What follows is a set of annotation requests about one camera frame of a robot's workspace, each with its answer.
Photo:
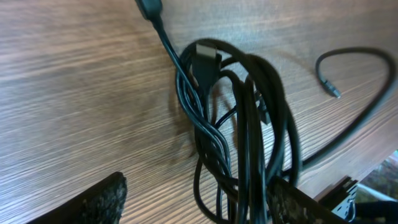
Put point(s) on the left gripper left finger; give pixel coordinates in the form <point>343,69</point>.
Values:
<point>101,203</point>

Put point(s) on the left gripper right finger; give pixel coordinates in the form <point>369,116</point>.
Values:
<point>289,205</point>

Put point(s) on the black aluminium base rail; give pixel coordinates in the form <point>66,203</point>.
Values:
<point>339,198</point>

